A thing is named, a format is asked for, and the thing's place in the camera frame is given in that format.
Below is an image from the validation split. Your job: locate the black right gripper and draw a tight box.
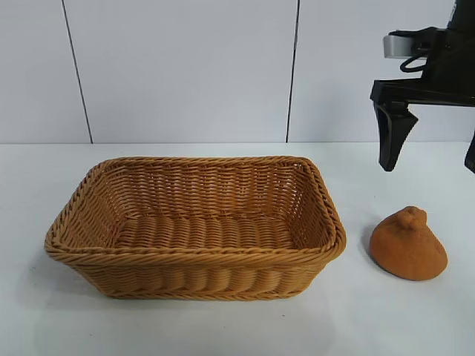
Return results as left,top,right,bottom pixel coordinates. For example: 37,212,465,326
370,26,475,173

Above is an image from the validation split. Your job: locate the brown cone-shaped bread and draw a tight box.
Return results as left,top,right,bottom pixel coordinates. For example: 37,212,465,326
370,205,449,282

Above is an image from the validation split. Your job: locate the woven wicker basket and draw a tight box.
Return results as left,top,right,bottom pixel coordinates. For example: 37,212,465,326
44,155,348,302

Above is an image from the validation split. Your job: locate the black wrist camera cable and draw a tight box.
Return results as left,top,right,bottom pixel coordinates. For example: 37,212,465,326
399,51,433,73

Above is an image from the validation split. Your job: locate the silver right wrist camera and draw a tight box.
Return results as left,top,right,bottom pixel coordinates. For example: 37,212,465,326
383,26,445,60

